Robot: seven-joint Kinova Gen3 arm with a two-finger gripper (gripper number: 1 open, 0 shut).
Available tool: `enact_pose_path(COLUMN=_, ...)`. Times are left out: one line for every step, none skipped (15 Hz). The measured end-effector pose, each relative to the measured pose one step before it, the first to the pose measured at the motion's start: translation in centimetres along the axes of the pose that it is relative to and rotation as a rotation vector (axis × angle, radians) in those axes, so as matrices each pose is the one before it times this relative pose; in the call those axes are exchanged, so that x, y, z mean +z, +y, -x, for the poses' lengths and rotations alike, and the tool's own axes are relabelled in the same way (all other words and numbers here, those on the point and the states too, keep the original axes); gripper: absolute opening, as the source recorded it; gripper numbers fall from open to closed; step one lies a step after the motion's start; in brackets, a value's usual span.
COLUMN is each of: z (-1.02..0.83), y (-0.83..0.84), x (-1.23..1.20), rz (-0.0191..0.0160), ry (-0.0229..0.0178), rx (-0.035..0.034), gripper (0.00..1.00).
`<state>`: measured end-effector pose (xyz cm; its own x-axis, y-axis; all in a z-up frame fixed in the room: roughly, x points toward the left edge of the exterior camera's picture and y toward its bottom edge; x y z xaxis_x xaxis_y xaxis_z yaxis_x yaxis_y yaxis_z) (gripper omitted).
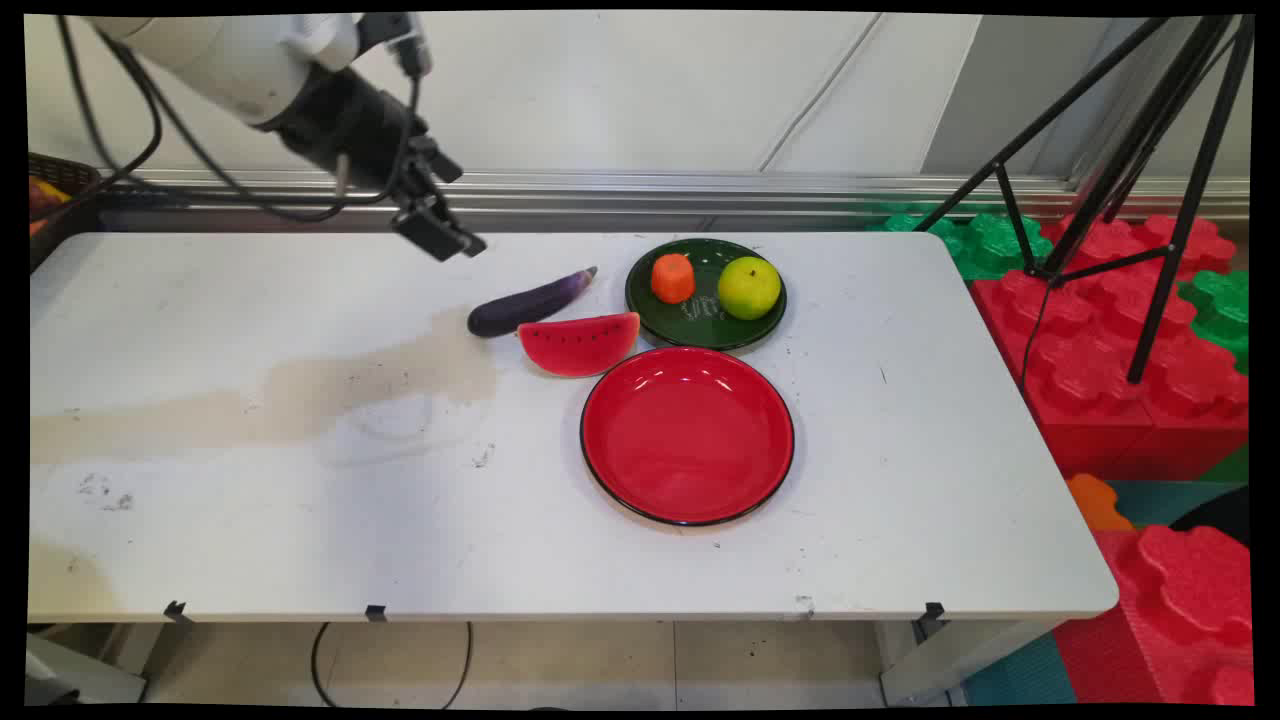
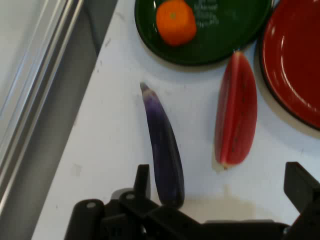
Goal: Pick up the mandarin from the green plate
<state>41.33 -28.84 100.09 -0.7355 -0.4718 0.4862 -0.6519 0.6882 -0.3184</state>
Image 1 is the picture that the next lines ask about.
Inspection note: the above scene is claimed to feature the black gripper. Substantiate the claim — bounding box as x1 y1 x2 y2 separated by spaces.
258 64 489 264

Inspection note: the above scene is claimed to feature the orange toy persimmon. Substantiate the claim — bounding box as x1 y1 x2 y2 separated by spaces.
650 253 696 305

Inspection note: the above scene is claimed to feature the purple toy eggplant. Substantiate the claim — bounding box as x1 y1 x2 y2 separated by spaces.
467 266 599 339

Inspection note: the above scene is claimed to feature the red toy watermelon slice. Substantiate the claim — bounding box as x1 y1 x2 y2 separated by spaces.
516 312 642 379

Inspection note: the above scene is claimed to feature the dark green plate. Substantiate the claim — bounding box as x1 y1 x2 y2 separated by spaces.
625 238 788 352

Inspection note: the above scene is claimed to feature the yellow-green toy apple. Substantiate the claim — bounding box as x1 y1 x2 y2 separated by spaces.
717 256 782 321

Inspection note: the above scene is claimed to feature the red plate with black rim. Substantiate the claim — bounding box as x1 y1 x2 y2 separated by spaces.
580 346 796 528

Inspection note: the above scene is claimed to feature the dark woven basket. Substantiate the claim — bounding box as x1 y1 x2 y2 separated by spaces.
28 152 103 273

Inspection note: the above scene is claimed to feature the green foam block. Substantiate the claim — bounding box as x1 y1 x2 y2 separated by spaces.
868 204 1054 282
1178 268 1251 375

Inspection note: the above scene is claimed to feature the white table leg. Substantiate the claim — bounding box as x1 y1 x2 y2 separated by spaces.
25 630 148 706
878 618 1063 707

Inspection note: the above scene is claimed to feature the large red foam block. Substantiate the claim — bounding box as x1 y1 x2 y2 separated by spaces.
970 213 1251 481

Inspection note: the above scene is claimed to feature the orange foam block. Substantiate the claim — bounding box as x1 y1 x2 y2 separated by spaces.
1064 473 1137 532

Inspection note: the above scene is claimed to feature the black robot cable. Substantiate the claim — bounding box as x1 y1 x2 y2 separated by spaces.
56 15 165 197
98 28 421 224

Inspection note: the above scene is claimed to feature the aluminium wall rail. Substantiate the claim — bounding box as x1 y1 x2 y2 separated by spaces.
98 168 1251 223

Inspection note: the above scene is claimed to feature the black floor cable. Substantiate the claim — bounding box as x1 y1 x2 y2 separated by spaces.
309 621 474 710

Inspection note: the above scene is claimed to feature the black camera tripod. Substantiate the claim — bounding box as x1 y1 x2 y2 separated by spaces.
914 15 1257 386

